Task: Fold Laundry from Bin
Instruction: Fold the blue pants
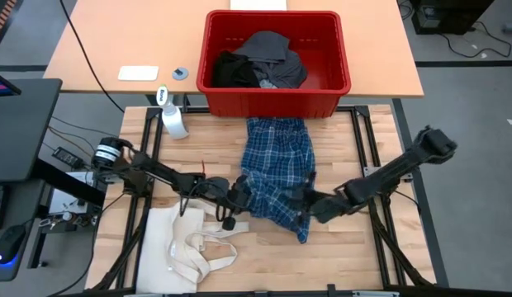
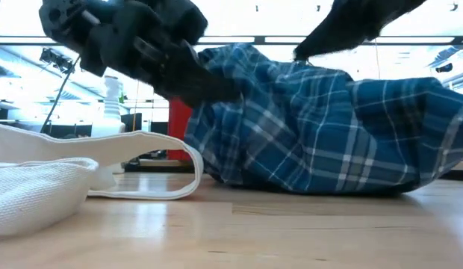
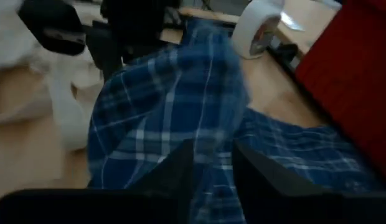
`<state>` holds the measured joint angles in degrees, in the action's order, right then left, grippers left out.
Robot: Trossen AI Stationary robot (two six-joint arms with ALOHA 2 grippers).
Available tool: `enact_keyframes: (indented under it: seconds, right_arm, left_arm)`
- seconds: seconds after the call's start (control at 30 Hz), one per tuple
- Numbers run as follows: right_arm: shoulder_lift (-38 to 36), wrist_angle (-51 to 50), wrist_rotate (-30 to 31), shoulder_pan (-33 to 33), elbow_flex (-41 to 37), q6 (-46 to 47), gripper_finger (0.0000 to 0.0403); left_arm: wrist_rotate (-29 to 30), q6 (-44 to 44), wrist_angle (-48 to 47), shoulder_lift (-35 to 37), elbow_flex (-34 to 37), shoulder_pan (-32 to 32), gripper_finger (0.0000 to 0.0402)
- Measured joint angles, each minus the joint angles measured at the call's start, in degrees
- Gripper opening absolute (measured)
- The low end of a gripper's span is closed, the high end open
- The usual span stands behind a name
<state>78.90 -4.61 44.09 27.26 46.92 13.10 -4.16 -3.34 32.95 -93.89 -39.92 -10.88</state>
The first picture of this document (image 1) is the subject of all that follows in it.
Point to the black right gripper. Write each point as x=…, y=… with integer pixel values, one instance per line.
x=322, y=206

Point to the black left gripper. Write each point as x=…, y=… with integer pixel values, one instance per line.
x=229, y=194

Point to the blue plaid garment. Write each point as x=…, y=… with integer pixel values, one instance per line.
x=276, y=156

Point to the dark grey garment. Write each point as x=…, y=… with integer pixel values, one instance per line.
x=276, y=62

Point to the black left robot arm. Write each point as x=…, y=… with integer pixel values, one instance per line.
x=165, y=173

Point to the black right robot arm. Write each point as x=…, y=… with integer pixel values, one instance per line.
x=388, y=175

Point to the red plastic laundry bin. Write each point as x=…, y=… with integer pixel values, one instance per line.
x=272, y=105

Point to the white spray bottle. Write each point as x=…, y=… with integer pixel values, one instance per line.
x=175, y=123

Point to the white canvas tote bag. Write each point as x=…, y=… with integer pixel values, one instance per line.
x=157, y=247

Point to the black garment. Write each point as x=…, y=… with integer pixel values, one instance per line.
x=233, y=72

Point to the white rectangular pad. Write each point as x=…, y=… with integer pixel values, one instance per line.
x=138, y=73

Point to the black power adapter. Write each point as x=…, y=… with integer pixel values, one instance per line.
x=66, y=156

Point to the light orange desk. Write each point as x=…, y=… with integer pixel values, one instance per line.
x=136, y=37

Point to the dark grey flat panel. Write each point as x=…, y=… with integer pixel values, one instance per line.
x=20, y=132

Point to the black computer mouse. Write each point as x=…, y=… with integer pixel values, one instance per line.
x=10, y=243

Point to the grey workstation desk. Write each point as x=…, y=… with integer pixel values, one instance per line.
x=16, y=272

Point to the black computer case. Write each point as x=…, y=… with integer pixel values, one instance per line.
x=450, y=16

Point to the computer monitor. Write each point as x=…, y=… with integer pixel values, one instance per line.
x=0, y=87

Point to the orange black striped strip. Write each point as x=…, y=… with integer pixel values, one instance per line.
x=4, y=16

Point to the black aluminium rig frame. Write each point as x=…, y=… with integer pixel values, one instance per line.
x=196, y=109

